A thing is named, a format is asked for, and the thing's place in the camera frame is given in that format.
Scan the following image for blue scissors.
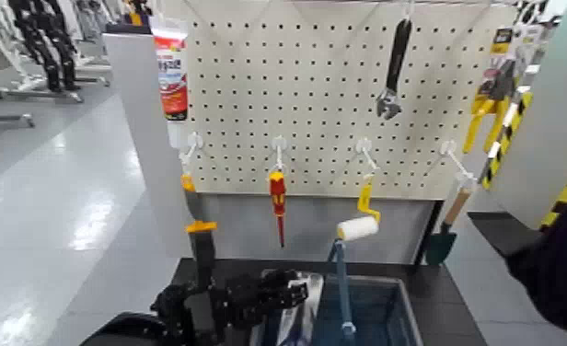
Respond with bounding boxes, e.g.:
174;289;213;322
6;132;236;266
263;271;324;346

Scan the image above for black panel frame post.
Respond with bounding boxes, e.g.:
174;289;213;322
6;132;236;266
413;200;446;266

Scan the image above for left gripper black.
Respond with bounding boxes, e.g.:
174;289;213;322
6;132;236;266
220;269;310;330

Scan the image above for white humanoid robot on stand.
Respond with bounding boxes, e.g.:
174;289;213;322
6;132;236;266
0;0;36;93

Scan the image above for yellow handled pliers in package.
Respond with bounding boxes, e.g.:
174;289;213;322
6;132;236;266
462;26;543;156

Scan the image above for grey partition with hazard tape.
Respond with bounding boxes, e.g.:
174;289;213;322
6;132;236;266
486;0;567;233

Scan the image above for grey panel below pegboard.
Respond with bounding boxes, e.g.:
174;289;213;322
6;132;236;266
189;192;439;264

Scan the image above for orange handled paint brush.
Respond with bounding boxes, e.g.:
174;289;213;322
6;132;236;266
180;172;218;236

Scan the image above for red white adhesive tube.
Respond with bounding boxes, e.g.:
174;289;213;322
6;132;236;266
150;17;191;151

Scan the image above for white paint roller yellow handle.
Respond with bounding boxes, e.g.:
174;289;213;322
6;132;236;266
336;180;382;242

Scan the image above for white perforated pegboard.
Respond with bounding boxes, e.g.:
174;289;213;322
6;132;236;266
186;0;519;202

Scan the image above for green trowel wooden handle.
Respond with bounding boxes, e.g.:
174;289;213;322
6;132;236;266
424;187;473;267

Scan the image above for grey wheeled stand base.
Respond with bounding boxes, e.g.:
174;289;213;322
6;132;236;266
0;113;37;130

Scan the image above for black adjustable wrench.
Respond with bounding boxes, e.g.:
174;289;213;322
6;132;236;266
376;17;413;121

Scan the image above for red yellow screwdriver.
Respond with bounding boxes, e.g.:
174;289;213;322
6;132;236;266
269;171;288;248

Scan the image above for black humanoid robot on stand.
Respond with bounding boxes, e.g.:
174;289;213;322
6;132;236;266
8;0;83;93

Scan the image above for blue grey plastic crate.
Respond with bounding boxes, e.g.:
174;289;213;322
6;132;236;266
250;270;424;346

